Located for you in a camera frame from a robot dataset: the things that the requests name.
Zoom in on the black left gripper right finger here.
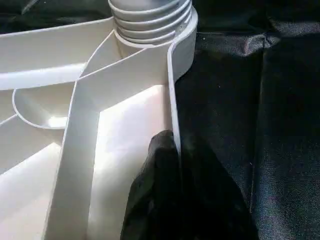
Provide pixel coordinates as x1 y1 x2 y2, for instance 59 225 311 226
179 139 254 240

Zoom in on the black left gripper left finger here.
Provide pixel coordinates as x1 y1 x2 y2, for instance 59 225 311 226
120 129 183 240

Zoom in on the white plastic table top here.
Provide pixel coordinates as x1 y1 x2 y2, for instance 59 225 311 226
0 11 200 240

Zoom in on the white plastic table leg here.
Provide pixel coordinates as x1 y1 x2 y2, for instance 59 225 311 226
107 0 196 48

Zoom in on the black mat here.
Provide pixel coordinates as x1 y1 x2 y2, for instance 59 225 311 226
0 0 320 240

